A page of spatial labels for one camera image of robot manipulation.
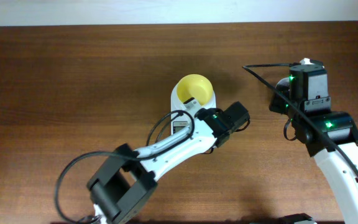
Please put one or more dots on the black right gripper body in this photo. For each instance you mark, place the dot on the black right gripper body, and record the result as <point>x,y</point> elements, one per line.
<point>278,104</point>

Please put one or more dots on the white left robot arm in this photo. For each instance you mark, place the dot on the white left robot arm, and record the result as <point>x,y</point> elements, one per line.
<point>123,185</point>

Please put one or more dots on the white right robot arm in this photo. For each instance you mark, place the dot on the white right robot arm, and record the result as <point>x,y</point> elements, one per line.
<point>331,137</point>

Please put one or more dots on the yellow plastic bowl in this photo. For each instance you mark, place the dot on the yellow plastic bowl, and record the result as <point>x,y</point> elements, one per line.
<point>195,86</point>

